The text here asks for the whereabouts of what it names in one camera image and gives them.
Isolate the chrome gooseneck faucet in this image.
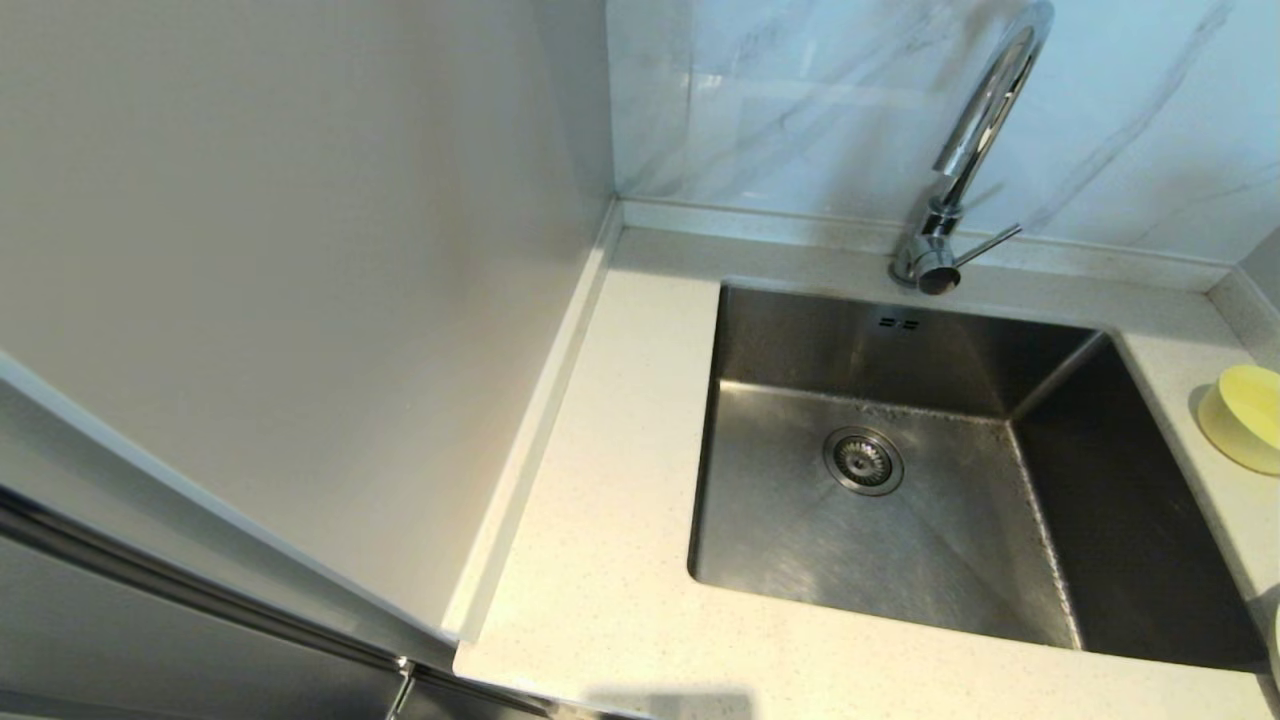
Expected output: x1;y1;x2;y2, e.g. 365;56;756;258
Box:
890;0;1057;297

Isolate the yellow bowl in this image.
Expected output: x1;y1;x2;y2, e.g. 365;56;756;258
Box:
1196;364;1280;475

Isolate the stainless steel sink basin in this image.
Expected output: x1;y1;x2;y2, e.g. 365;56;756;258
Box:
688;280;1273;674

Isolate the round metal drain strainer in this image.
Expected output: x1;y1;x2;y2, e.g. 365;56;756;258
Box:
822;426;906;498

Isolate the tall white cabinet side panel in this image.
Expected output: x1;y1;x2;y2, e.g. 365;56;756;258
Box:
0;0;623;647

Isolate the large stainless steel appliance door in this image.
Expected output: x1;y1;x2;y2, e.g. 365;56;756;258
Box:
0;485;553;720

